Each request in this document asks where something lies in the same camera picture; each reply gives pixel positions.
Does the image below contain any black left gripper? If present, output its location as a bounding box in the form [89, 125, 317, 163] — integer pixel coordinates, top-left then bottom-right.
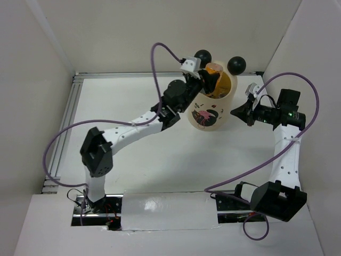
[177, 69, 220, 113]

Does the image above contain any small orange plastic bottle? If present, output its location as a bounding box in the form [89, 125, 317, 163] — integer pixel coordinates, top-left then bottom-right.
[205, 62, 224, 97]

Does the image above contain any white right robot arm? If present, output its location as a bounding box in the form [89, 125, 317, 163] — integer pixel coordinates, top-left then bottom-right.
[230, 87, 307, 222]

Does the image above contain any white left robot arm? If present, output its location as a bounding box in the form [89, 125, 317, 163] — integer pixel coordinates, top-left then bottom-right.
[80, 70, 220, 213]

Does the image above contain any cream bin with black ears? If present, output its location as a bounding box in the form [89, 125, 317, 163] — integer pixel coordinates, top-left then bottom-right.
[188, 50, 246, 131]

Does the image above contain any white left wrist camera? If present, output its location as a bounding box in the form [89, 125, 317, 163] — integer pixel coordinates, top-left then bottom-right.
[180, 57, 201, 74]

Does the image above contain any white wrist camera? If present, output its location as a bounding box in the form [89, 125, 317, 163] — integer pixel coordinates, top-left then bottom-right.
[180, 57, 201, 74]
[245, 83, 262, 102]

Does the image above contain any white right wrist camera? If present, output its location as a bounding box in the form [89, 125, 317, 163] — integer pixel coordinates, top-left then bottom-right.
[245, 83, 262, 102]

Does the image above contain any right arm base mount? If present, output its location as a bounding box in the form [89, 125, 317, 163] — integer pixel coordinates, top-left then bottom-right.
[210, 193, 266, 223]

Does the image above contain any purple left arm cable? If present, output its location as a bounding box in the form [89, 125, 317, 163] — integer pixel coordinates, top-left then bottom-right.
[42, 42, 187, 226]

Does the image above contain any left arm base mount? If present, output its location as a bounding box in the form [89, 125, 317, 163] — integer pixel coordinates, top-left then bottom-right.
[66, 188, 123, 231]

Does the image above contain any aluminium frame rail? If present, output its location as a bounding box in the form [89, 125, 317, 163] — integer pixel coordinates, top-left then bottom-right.
[41, 71, 264, 194]

